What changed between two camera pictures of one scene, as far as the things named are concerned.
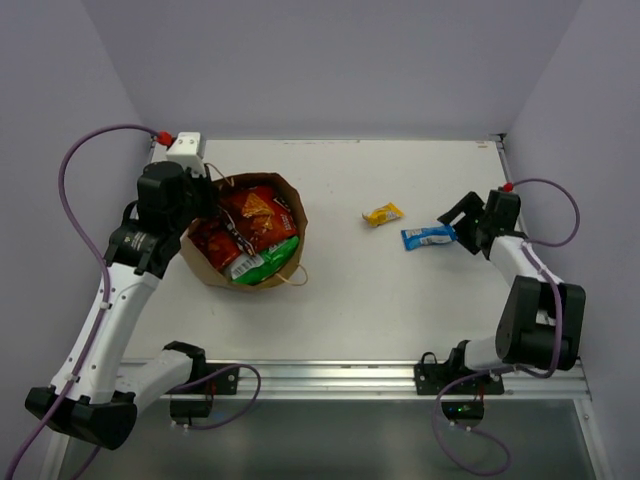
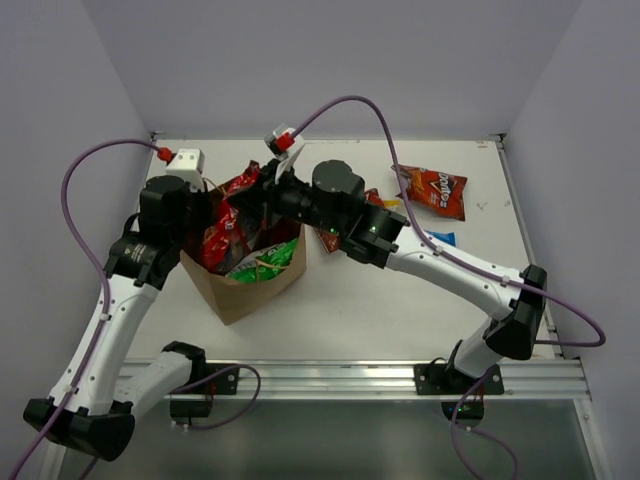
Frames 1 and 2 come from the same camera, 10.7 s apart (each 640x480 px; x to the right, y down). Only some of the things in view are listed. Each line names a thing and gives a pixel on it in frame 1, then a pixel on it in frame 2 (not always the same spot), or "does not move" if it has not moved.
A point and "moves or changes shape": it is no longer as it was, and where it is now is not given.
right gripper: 470,204 -> 262,203
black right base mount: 462,388 does not move
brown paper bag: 213,276 moves or changes shape
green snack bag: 251,269 does not move
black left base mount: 193,400 does not move
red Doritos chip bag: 262,213 -> 441,192
